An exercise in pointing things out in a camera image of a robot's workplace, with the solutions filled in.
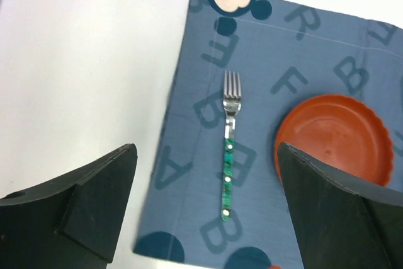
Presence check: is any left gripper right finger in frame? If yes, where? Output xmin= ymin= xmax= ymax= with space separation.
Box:
xmin=277 ymin=142 xmax=402 ymax=268

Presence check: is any red plastic plate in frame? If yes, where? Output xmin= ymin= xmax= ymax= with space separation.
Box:
xmin=273 ymin=94 xmax=394 ymax=186

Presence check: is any blue letter-print cloth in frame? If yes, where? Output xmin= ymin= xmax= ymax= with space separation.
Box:
xmin=133 ymin=0 xmax=402 ymax=268

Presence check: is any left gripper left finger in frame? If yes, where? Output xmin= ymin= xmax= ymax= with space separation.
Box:
xmin=1 ymin=144 xmax=138 ymax=268

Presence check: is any green-handled fork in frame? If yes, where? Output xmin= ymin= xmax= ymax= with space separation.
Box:
xmin=220 ymin=71 xmax=242 ymax=221

